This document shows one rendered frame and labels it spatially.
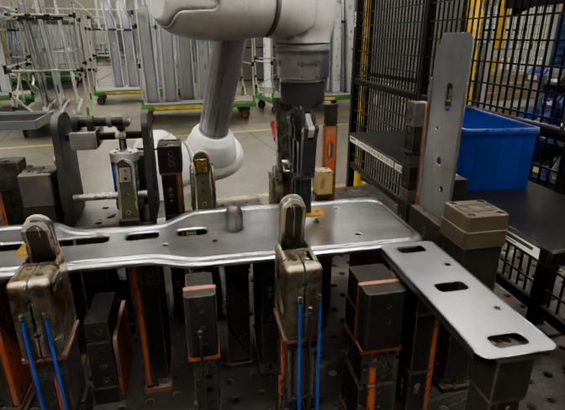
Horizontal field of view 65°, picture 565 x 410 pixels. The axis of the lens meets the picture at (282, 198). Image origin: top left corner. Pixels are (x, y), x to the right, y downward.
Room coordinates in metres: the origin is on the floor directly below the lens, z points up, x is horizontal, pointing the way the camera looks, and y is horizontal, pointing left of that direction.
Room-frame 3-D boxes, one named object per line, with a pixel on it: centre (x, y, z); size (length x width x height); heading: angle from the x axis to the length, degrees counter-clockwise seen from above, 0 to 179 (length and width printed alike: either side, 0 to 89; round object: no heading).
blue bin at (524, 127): (1.03, -0.43, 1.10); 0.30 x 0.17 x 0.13; 6
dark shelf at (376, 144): (1.06, -0.42, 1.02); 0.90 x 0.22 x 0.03; 12
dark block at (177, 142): (0.94, 0.24, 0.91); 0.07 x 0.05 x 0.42; 12
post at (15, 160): (0.87, 0.56, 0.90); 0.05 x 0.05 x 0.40; 12
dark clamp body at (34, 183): (0.87, 0.49, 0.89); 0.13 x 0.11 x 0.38; 12
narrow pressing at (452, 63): (0.82, -0.30, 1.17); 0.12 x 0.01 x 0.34; 12
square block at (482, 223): (0.70, -0.33, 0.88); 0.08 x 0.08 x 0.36; 12
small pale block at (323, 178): (0.91, -0.09, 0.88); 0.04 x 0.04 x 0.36; 12
